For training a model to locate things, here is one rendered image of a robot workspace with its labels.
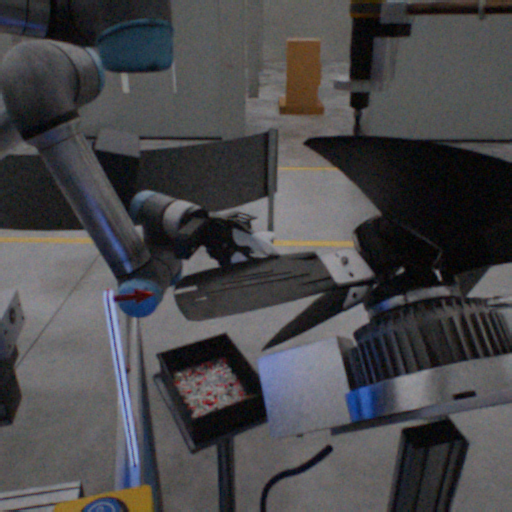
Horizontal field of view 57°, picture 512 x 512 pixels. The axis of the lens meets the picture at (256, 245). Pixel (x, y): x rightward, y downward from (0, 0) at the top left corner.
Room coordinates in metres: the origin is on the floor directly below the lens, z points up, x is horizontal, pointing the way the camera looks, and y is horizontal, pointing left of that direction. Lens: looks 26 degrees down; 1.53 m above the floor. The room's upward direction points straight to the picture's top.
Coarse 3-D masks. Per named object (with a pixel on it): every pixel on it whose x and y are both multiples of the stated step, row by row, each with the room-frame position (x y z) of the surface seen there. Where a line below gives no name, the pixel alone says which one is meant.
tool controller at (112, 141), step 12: (108, 132) 1.30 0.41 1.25; (120, 132) 1.33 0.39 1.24; (96, 144) 1.14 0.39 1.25; (108, 144) 1.16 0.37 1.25; (120, 144) 1.19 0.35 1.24; (132, 144) 1.23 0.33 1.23; (96, 156) 1.09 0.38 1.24; (108, 156) 1.10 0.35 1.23; (120, 156) 1.10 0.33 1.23; (132, 156) 1.11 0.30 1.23; (108, 168) 1.10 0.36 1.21; (120, 168) 1.10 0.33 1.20; (132, 168) 1.11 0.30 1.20; (120, 180) 1.10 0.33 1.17; (132, 180) 1.11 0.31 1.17; (120, 192) 1.10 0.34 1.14; (132, 192) 1.11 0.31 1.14
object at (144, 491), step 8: (136, 488) 0.34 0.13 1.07; (144, 488) 0.34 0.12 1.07; (96, 496) 0.33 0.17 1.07; (104, 496) 0.33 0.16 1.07; (112, 496) 0.33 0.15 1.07; (120, 496) 0.33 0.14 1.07; (128, 496) 0.33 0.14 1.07; (136, 496) 0.33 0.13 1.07; (144, 496) 0.33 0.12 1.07; (152, 496) 0.34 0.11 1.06; (64, 504) 0.32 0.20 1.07; (72, 504) 0.32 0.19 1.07; (80, 504) 0.32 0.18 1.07; (88, 504) 0.32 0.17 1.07; (120, 504) 0.32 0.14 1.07; (128, 504) 0.32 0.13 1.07; (136, 504) 0.32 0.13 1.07; (144, 504) 0.32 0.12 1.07; (152, 504) 0.33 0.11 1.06
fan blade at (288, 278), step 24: (240, 264) 0.66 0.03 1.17; (264, 264) 0.64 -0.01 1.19; (288, 264) 0.63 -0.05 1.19; (312, 264) 0.63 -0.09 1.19; (216, 288) 0.57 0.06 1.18; (240, 288) 0.57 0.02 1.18; (264, 288) 0.57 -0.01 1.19; (288, 288) 0.57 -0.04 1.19; (312, 288) 0.57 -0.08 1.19; (336, 288) 0.57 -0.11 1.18; (192, 312) 0.50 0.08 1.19; (216, 312) 0.50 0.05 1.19; (240, 312) 0.51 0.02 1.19
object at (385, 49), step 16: (384, 16) 0.60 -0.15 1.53; (400, 16) 0.59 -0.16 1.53; (384, 32) 0.59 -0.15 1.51; (400, 32) 0.59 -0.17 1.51; (384, 48) 0.60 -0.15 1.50; (384, 64) 0.60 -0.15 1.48; (336, 80) 0.62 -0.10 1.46; (352, 80) 0.61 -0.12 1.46; (368, 80) 0.61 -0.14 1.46; (384, 80) 0.60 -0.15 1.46
